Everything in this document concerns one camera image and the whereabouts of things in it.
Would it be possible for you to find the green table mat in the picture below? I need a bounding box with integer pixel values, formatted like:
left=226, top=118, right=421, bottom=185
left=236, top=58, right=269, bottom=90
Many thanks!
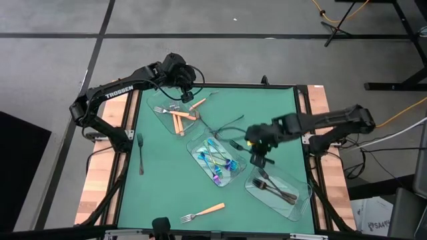
left=117, top=85, right=316, bottom=234

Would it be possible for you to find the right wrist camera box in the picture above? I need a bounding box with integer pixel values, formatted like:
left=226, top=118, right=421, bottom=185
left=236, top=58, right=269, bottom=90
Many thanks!
left=249, top=151, right=268, bottom=169

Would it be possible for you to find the dark grey chair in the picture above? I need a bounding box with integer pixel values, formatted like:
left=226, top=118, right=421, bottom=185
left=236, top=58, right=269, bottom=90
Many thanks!
left=386, top=113, right=427, bottom=240

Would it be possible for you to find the person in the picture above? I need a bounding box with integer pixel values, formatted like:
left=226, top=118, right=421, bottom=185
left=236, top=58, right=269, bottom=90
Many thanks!
left=148, top=216, right=177, bottom=240

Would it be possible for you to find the black desk leg frame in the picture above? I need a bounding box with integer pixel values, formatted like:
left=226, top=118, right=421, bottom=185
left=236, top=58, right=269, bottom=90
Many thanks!
left=334, top=0, right=427, bottom=91

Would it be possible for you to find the black metal crossbar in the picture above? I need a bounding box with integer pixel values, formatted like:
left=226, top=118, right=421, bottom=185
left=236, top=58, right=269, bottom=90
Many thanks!
left=0, top=225, right=427, bottom=240

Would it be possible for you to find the white printed box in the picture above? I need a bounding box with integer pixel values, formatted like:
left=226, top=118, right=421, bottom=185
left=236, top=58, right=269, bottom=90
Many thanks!
left=350, top=195, right=394, bottom=238

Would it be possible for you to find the straight black floor cable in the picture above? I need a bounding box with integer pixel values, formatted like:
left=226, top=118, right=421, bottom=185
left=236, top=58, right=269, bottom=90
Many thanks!
left=362, top=146, right=427, bottom=151

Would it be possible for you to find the black metal table frame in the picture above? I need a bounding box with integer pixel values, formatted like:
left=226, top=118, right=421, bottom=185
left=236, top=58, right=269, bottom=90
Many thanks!
left=75, top=79, right=357, bottom=234

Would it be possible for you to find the orange extension cable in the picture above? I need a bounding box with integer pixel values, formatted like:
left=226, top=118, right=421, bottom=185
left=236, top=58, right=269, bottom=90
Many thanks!
left=311, top=0, right=372, bottom=24

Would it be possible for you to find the black cabinet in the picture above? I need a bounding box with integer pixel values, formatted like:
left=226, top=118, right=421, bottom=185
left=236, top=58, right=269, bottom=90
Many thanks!
left=0, top=111, right=53, bottom=234

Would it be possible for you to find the black tripod stand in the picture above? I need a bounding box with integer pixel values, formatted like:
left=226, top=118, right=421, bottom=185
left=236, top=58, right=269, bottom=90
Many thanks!
left=320, top=0, right=360, bottom=48

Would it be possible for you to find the light grey cable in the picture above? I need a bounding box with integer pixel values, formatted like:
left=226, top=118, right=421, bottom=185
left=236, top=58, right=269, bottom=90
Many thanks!
left=346, top=116, right=427, bottom=149

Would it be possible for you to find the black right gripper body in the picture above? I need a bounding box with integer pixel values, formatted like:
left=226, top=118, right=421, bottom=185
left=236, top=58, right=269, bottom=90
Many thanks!
left=244, top=117, right=287, bottom=151

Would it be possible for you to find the clear plastic tray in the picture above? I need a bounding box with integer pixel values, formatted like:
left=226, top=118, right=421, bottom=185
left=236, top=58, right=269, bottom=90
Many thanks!
left=185, top=135, right=248, bottom=188
left=145, top=83, right=201, bottom=137
left=244, top=157, right=314, bottom=221

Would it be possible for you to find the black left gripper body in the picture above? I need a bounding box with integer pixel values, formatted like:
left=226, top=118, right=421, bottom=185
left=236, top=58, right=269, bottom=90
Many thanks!
left=164, top=52, right=197, bottom=91

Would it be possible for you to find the black left camera cable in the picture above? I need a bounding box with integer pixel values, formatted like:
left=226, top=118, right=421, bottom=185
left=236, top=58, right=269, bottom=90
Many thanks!
left=146, top=65, right=206, bottom=103

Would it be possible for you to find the black left arm base cable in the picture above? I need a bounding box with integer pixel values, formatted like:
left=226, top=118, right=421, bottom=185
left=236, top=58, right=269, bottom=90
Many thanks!
left=85, top=145, right=116, bottom=176

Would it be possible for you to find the yellow power cable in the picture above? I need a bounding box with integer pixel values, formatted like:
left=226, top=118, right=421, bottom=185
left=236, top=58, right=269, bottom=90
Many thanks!
left=376, top=96, right=427, bottom=129

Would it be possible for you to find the looped black floor cable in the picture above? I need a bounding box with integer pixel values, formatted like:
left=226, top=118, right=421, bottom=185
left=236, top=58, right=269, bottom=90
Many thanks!
left=342, top=151, right=367, bottom=181

